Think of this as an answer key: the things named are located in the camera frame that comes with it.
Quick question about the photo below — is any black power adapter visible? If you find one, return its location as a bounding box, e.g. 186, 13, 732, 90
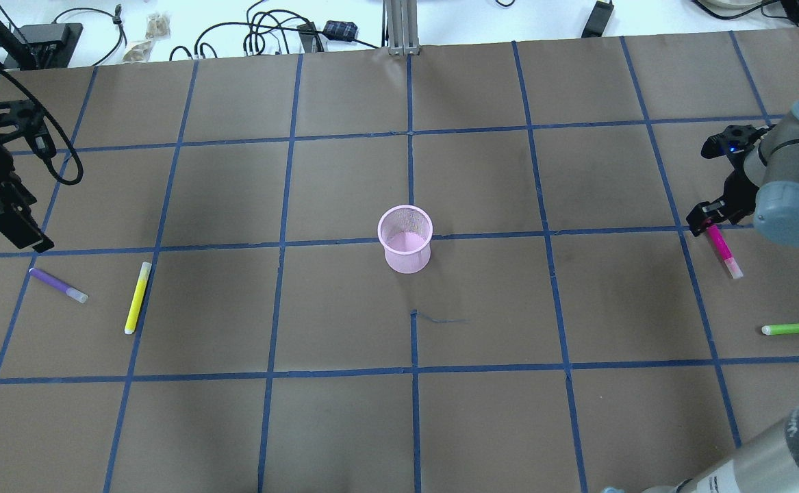
581, 1, 614, 38

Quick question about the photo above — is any pink mesh cup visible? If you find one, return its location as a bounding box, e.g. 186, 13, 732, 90
377, 205, 433, 275

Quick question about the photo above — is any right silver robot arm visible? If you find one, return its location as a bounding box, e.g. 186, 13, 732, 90
652, 100, 799, 492

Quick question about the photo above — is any aluminium frame post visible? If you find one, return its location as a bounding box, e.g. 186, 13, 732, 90
381, 0, 420, 56

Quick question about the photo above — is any pink marker pen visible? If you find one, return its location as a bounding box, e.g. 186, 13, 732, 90
705, 224, 744, 279

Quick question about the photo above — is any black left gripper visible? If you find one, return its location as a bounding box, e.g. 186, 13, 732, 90
0, 100, 55, 253

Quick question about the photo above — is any black camera stand base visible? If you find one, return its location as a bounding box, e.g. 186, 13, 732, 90
0, 19, 84, 70

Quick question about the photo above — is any yellow marker pen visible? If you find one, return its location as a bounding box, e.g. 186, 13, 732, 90
123, 262, 152, 335

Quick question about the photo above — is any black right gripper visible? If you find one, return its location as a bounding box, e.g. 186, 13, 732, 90
687, 125, 774, 237

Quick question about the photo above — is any purple marker pen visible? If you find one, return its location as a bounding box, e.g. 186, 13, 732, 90
29, 268, 89, 303

